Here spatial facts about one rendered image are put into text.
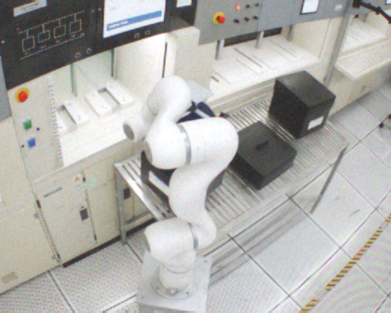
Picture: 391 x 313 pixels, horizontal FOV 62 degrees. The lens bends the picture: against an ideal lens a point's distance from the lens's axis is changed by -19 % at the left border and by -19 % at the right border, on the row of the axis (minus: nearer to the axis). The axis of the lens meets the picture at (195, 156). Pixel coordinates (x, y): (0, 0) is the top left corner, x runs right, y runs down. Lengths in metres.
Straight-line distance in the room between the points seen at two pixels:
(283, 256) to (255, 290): 0.34
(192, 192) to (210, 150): 0.14
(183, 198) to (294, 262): 1.71
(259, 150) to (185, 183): 0.97
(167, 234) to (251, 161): 0.81
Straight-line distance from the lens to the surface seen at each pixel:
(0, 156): 1.58
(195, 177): 0.99
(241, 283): 2.45
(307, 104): 2.09
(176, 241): 1.18
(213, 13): 1.77
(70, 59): 1.45
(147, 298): 1.52
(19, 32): 1.31
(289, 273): 2.58
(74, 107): 2.04
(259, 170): 1.83
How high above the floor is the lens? 2.17
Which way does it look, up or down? 46 degrees down
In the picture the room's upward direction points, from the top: 9 degrees clockwise
